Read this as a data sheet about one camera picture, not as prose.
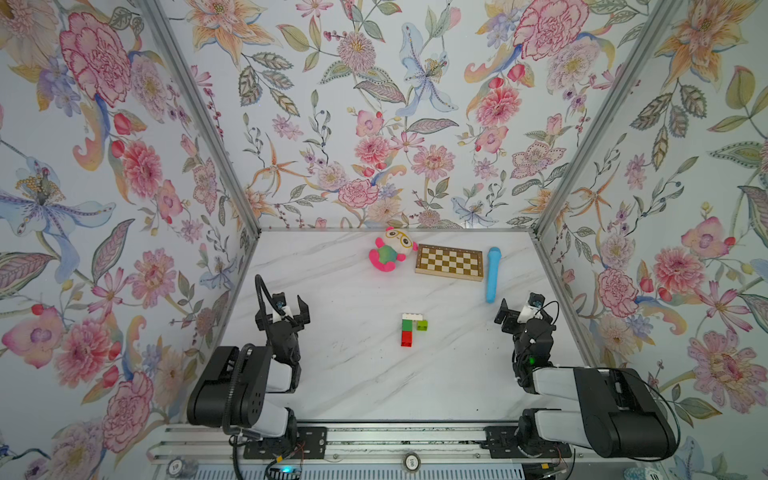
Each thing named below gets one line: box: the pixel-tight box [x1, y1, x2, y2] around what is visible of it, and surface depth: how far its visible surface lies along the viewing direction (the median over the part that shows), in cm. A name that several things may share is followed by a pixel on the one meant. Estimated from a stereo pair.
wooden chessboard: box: [415, 243, 484, 282], surface depth 109 cm
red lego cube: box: [401, 331, 413, 347], surface depth 92 cm
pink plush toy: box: [368, 226, 419, 272], surface depth 111 cm
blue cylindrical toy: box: [486, 247, 502, 304], surface depth 108 cm
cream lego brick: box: [402, 313, 423, 321], surface depth 97 cm
